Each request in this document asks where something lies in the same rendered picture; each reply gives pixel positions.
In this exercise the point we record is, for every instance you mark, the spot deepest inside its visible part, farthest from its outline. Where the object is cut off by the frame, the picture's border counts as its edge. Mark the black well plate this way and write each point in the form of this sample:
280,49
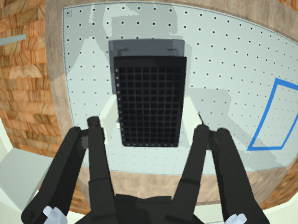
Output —
143,114

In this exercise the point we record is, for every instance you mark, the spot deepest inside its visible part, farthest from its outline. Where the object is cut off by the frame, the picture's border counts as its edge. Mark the blue tape outline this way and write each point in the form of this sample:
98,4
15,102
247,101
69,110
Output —
283,83

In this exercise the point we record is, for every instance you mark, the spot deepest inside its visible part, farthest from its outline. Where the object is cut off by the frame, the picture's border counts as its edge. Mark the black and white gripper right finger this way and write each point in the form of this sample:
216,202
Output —
237,200

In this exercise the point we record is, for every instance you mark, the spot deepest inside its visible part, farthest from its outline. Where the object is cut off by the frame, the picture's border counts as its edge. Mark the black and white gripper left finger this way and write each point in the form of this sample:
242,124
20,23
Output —
52,203

